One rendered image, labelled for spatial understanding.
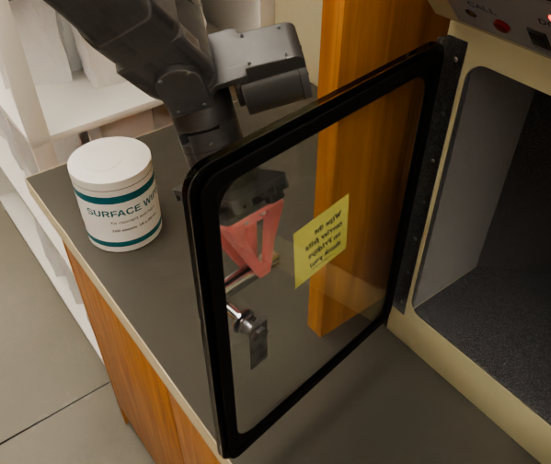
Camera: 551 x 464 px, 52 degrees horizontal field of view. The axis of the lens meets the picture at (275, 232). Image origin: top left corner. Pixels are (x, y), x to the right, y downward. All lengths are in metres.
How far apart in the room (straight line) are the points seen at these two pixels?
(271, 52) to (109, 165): 0.50
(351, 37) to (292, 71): 0.10
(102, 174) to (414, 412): 0.57
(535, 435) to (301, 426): 0.28
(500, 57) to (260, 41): 0.22
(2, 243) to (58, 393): 0.82
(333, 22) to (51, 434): 1.61
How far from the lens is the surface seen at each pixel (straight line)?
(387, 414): 0.79
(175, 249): 0.98
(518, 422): 0.79
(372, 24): 0.59
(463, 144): 0.65
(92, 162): 0.95
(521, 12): 0.46
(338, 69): 0.58
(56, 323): 2.21
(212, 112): 0.50
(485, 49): 0.58
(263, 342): 0.54
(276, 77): 0.49
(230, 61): 0.48
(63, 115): 1.44
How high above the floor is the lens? 1.61
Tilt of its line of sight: 42 degrees down
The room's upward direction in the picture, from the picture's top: straight up
